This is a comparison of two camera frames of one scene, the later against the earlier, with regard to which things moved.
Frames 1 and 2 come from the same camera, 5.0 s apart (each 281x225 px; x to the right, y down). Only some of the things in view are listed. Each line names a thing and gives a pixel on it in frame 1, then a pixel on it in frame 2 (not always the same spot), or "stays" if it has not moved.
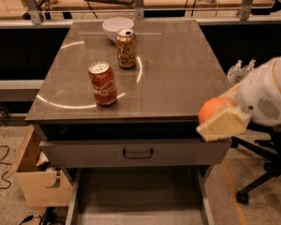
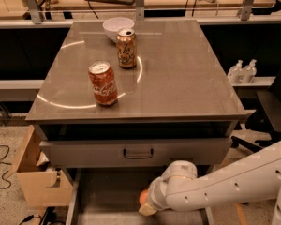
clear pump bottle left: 235,73 stays
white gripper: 261,95 -> 154,193
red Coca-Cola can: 103,82 stays
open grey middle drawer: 140,196 stays
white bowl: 111,26 stays
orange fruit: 211,105 -> 143,196
